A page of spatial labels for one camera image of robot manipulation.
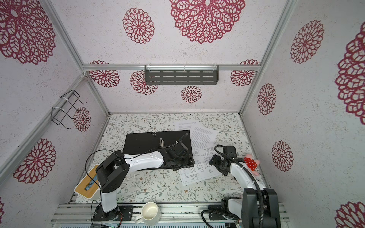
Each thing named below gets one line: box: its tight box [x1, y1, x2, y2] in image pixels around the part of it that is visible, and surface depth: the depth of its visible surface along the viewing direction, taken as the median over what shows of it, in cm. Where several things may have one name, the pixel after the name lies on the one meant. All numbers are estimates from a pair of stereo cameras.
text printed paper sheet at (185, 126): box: [177, 121, 197, 131], surface depth 115 cm
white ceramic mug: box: [134, 201, 162, 226], surface depth 71 cm
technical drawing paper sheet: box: [178, 147, 221, 187], surface depth 91 cm
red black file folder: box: [122, 129, 193, 155], surface depth 107 cm
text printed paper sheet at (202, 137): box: [189, 123, 218, 153], surface depth 108 cm
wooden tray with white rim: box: [74, 163, 100, 200], surface depth 79 cm
